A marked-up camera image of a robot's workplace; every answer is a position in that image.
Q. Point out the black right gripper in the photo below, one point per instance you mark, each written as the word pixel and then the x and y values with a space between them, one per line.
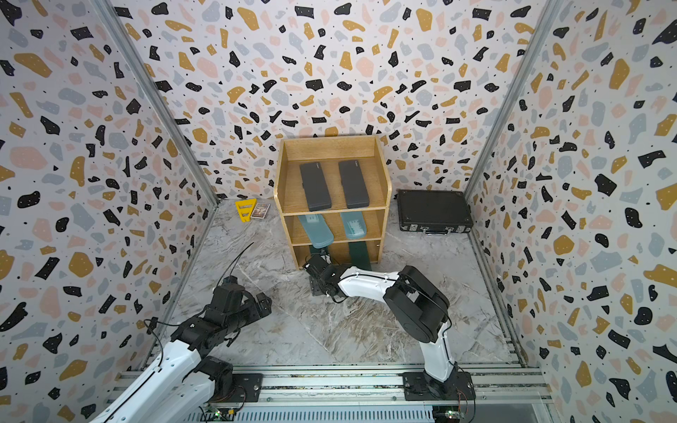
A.
pixel 313 287

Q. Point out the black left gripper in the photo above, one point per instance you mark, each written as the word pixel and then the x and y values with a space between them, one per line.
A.
pixel 264 307

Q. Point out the dark green pencil case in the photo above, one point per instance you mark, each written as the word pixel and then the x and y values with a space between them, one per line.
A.
pixel 359 255
pixel 322 252

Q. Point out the light teal pencil case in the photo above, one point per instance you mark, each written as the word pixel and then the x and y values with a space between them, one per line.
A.
pixel 354 225
pixel 317 230

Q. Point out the dark grey pencil case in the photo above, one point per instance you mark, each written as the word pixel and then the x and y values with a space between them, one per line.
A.
pixel 316 191
pixel 353 184

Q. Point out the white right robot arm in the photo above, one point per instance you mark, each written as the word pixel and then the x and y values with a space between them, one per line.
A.
pixel 419 307

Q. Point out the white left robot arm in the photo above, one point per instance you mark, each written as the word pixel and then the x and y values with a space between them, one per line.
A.
pixel 186 376

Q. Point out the wooden three-tier shelf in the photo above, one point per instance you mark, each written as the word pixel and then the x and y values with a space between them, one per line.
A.
pixel 291 201

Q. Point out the yellow plastic triangular holder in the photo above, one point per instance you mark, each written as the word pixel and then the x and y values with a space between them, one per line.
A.
pixel 245 208

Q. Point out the black briefcase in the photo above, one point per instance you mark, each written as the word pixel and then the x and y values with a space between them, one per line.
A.
pixel 434 212

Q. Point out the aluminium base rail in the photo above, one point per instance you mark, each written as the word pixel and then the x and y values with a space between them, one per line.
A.
pixel 379 393

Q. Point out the left corner aluminium post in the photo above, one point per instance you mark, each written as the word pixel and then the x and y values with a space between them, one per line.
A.
pixel 112 23

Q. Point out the corner aluminium post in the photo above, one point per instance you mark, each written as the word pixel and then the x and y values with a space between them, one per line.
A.
pixel 544 24
pixel 112 23

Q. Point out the right corner aluminium post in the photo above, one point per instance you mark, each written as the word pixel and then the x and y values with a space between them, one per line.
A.
pixel 544 24

